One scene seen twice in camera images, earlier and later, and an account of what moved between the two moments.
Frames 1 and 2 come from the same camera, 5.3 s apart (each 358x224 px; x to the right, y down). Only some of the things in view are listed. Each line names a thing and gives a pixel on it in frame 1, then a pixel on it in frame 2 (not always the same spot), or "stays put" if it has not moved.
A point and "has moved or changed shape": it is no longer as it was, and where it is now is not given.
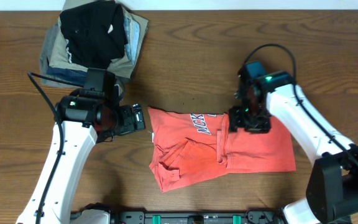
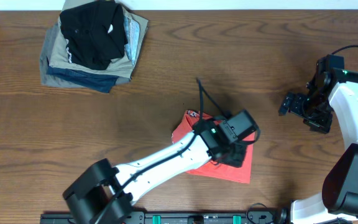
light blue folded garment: x=132 y=30 stays put
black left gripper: x=129 y=125 to x=240 y=159
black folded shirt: x=94 y=32 stays put
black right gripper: x=237 y=120 to x=321 y=124
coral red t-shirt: x=186 y=149 has moved or changed shape
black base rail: x=250 y=216 stays put
